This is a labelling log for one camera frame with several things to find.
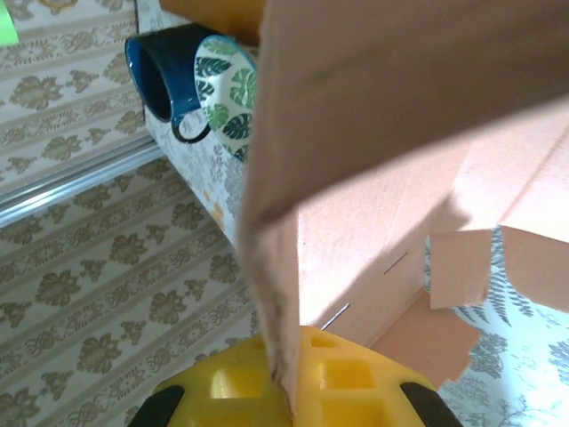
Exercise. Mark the aluminium frame post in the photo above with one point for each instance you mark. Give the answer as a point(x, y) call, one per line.
point(71, 182)

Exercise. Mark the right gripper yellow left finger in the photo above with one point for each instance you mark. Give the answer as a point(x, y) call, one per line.
point(231, 387)

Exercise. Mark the dark blue mug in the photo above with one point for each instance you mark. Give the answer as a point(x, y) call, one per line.
point(164, 71)

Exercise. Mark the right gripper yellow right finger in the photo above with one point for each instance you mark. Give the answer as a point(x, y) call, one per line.
point(351, 382)

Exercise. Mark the green leaf pattern bowl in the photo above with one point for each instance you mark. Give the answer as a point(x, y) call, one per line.
point(231, 89)

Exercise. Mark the green wine glass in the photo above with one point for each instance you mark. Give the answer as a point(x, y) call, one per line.
point(6, 22)

